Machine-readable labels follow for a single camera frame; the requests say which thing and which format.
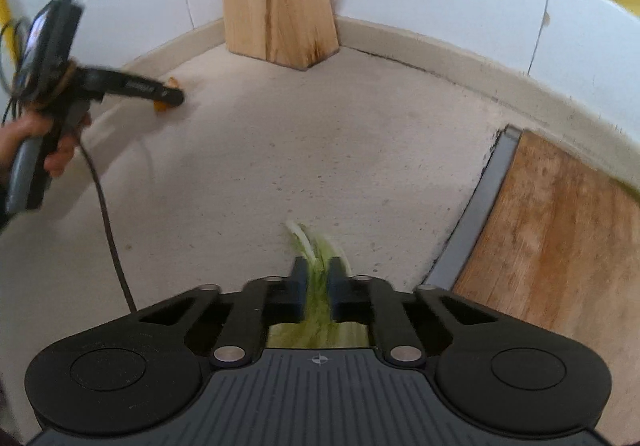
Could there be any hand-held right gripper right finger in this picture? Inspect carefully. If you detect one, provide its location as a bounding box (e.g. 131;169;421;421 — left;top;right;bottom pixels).
327;257;531;366

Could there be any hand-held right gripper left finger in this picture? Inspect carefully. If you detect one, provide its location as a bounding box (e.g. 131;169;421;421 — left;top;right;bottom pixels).
102;256;309;368

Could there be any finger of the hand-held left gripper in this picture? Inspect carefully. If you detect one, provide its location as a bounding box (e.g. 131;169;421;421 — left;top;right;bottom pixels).
102;69;186;109

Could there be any wooden cutting board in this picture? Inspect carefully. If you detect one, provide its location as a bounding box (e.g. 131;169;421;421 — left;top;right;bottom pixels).
452;130;640;379

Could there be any black cable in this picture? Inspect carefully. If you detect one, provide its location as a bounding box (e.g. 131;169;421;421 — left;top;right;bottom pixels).
77;136;138;314

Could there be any cabbage leaf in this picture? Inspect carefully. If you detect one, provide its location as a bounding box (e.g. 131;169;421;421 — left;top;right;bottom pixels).
267;221;371;351

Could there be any grey metal rim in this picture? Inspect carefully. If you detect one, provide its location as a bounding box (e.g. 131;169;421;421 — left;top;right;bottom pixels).
427;124;523;292

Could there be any orange peel piece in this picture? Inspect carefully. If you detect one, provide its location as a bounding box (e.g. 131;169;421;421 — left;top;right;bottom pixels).
152;76;183;116

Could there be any person's left hand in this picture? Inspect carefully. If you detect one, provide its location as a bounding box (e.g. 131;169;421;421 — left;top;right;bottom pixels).
0;111;93;179

